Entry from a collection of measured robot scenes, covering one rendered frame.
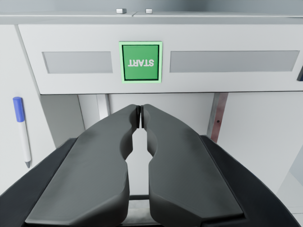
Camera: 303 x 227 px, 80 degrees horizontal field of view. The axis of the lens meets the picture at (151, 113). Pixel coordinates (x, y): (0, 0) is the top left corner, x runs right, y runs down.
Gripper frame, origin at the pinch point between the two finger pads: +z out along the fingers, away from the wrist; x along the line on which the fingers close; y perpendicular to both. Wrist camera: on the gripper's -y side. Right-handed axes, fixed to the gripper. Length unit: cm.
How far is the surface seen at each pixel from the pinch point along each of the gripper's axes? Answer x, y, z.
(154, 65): 1.8, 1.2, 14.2
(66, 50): -9.9, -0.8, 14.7
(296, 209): 56, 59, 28
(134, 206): -3, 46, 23
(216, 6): 43, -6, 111
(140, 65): -0.2, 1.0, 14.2
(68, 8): -42, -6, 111
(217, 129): 18.2, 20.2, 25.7
